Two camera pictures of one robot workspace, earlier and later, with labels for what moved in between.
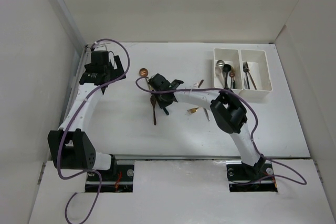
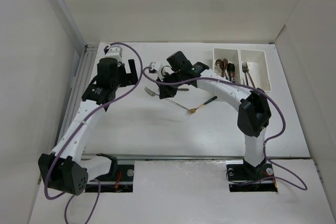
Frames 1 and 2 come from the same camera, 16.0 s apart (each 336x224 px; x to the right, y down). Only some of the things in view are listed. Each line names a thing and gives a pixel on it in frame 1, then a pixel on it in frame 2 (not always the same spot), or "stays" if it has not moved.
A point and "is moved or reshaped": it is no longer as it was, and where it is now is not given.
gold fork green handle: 192,110 stays
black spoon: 227,68 is moved or reshaped
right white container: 256,81 stays
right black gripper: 162,104 → 165,92
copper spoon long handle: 143,72 is moved or reshaped
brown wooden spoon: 153,100 → 222,68
